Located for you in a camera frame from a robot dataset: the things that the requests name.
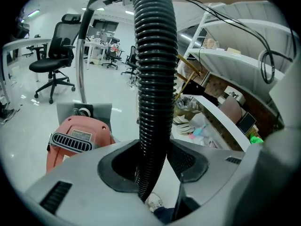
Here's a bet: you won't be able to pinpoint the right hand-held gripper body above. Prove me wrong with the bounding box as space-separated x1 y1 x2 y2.
239 53 301 221

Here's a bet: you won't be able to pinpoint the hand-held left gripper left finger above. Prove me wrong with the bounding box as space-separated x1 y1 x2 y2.
24 139 165 226

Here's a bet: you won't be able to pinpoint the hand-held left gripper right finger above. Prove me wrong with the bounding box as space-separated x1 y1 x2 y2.
164 139 247 224

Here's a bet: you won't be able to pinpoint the black vacuum hose with wand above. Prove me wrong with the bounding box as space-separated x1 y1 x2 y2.
130 0 178 203

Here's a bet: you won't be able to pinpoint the metal vacuum wand tube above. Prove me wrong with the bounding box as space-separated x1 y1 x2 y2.
74 8 95 104

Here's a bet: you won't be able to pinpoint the red vacuum cleaner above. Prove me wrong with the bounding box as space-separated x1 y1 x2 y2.
46 115 116 174

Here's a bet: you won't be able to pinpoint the green red snack packet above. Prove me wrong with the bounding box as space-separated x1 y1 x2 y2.
249 133 264 145

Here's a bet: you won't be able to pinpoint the teal plastic bag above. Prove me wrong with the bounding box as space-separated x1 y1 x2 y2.
191 123 209 138

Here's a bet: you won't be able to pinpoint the white slipper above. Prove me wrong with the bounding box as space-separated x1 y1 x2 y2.
175 115 190 126
177 123 196 136

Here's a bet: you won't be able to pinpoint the black box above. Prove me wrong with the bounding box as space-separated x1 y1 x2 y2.
236 112 257 134

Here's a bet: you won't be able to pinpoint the person's dark trousers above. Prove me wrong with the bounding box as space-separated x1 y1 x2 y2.
152 206 176 225

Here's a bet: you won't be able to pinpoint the person's left shoe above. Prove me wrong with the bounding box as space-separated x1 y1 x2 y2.
144 192 164 213

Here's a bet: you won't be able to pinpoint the brown box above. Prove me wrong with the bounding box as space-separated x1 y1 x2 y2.
218 95 243 125

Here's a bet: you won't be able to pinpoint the black bag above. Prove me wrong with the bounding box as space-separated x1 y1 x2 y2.
185 81 220 106

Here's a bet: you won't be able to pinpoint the grey metal plate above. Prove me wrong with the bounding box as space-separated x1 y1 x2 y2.
56 102 113 127

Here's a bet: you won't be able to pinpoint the wooden shelf cart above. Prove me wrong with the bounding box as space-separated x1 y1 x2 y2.
175 53 202 101

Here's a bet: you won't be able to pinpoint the white metal shelving unit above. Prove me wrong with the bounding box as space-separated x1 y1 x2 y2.
176 1 301 153

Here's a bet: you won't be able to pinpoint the white desk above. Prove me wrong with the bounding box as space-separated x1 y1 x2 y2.
83 40 111 70
0 38 52 108

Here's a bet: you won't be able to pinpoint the black mesh office chair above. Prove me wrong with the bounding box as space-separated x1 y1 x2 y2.
28 13 82 105

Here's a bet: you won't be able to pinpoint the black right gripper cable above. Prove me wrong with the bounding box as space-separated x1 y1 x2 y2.
169 0 294 84

